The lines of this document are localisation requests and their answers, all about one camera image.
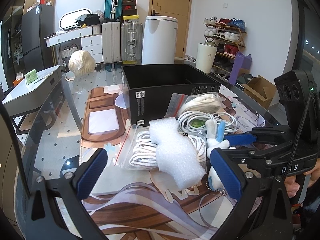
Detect dark glass wardrobe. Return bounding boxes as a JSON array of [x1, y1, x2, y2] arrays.
[[1, 0, 37, 88]]

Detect silver suitcase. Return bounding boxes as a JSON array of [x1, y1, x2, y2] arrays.
[[120, 22, 143, 61]]

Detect white foam block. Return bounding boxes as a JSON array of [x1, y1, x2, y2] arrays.
[[149, 118, 206, 190]]

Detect white coffee table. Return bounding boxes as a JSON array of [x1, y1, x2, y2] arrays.
[[2, 65, 62, 118]]

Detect black refrigerator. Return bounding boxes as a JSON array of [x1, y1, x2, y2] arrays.
[[21, 4, 54, 72]]

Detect white cylindrical appliance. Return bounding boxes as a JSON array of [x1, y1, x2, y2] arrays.
[[142, 16, 178, 64]]

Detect open cardboard box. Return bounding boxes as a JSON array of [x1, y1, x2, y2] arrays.
[[242, 75, 277, 109]]

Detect wooden shoe rack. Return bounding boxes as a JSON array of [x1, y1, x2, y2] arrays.
[[203, 16, 246, 80]]

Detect wooden door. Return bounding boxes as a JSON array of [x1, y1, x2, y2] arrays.
[[148, 0, 192, 58]]

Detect oval white mirror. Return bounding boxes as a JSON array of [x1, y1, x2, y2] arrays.
[[59, 8, 92, 29]]

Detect white blue plush bunny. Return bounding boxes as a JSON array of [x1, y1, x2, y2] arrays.
[[206, 119, 230, 191]]

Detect purple bag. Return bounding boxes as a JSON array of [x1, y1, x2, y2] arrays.
[[228, 51, 252, 85]]

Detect person's right hand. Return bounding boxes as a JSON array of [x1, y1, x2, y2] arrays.
[[285, 159, 320, 197]]

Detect bagged striped white socks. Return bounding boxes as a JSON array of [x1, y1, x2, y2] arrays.
[[116, 124, 208, 170]]

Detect white cable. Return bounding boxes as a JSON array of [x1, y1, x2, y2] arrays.
[[177, 110, 239, 137]]

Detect teal suitcase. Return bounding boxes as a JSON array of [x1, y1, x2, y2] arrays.
[[104, 0, 123, 22]]

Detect cream bagged yarn bundle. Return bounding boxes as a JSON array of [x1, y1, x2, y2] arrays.
[[68, 50, 96, 77]]

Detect cream trash bin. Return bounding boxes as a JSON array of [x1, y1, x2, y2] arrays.
[[195, 43, 217, 74]]

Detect striped laundry basket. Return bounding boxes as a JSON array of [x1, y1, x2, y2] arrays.
[[61, 43, 79, 68]]

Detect stacked shoe boxes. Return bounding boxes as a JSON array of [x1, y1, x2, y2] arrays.
[[122, 0, 139, 22]]

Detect white drawer desk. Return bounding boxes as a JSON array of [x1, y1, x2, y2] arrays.
[[45, 25, 103, 64]]

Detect bagged cream rope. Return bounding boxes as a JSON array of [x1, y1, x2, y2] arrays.
[[163, 92, 227, 119]]

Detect white suitcase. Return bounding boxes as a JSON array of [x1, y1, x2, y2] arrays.
[[101, 22, 121, 63]]

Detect black cardboard box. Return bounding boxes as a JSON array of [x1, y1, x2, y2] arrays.
[[121, 64, 220, 126]]

